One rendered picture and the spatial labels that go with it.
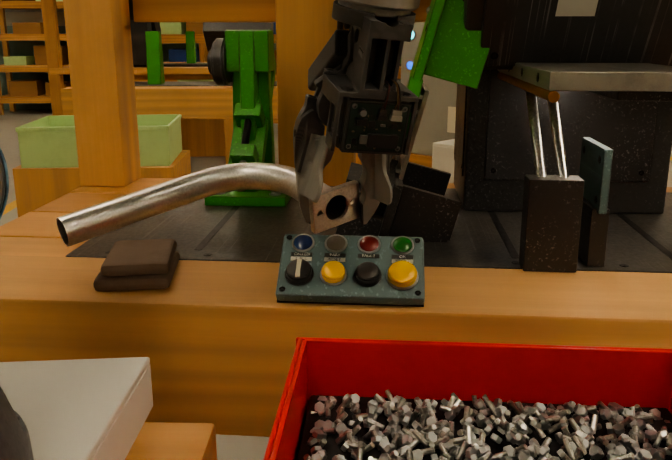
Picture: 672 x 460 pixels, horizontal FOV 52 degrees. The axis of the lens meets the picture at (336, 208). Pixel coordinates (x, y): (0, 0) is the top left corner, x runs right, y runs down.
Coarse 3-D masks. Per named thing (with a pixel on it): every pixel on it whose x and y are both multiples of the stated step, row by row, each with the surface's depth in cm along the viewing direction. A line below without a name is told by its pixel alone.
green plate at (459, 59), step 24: (432, 0) 90; (456, 0) 83; (432, 24) 83; (456, 24) 84; (432, 48) 85; (456, 48) 85; (480, 48) 85; (432, 72) 86; (456, 72) 86; (480, 72) 85
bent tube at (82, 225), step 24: (216, 168) 75; (240, 168) 75; (264, 168) 74; (288, 168) 73; (144, 192) 70; (168, 192) 71; (192, 192) 72; (216, 192) 75; (288, 192) 72; (336, 192) 67; (72, 216) 66; (96, 216) 67; (120, 216) 68; (144, 216) 70; (312, 216) 66; (336, 216) 69; (72, 240) 66
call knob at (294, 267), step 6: (288, 264) 70; (294, 264) 70; (300, 264) 70; (306, 264) 70; (288, 270) 70; (294, 270) 69; (300, 270) 69; (306, 270) 69; (288, 276) 69; (294, 276) 69; (300, 276) 69; (306, 276) 69; (294, 282) 69; (300, 282) 69
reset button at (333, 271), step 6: (324, 264) 70; (330, 264) 70; (336, 264) 70; (324, 270) 69; (330, 270) 69; (336, 270) 69; (342, 270) 69; (324, 276) 69; (330, 276) 69; (336, 276) 69; (342, 276) 69; (330, 282) 69; (336, 282) 69
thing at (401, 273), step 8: (392, 264) 69; (400, 264) 69; (408, 264) 69; (392, 272) 69; (400, 272) 69; (408, 272) 69; (416, 272) 69; (392, 280) 68; (400, 280) 68; (408, 280) 68
